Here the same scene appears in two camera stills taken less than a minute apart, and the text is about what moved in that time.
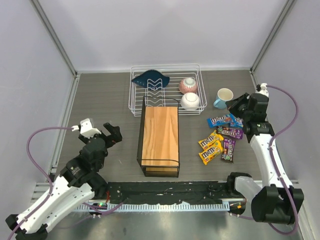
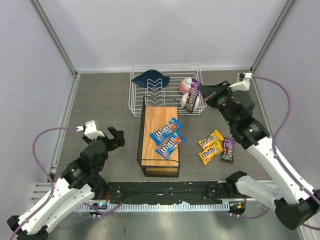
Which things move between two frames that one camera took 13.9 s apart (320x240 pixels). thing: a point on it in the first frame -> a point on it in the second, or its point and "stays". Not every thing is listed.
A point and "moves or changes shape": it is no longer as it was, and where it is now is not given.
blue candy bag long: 225,119 -> 159,135
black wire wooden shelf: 158,148 stays
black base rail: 168,192 stays
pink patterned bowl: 188,85 stays
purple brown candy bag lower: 229,146 stays
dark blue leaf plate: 152,79 stays
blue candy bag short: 235,122 moves or changes shape
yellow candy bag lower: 208,154 stays
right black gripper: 242,107 -> 215,93
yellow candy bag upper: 214,137 stays
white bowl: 190,101 stays
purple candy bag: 235,132 -> 192,95
